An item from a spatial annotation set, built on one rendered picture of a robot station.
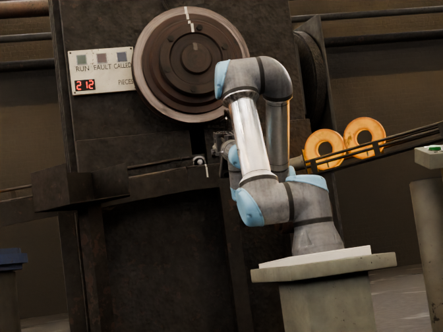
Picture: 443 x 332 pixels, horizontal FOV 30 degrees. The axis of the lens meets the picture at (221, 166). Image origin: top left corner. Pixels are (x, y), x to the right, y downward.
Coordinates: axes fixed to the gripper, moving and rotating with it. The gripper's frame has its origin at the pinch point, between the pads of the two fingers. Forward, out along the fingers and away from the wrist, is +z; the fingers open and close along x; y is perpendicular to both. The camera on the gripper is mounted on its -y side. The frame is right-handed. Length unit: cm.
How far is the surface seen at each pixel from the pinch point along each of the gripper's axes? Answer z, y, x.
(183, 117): 21.9, 9.1, 8.3
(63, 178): -22, -1, 57
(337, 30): 664, 10, -303
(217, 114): 21.9, 9.2, -5.1
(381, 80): 643, -53, -349
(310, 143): 5.5, -3.1, -37.3
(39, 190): -11, -7, 65
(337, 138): -0.3, -1.0, -46.1
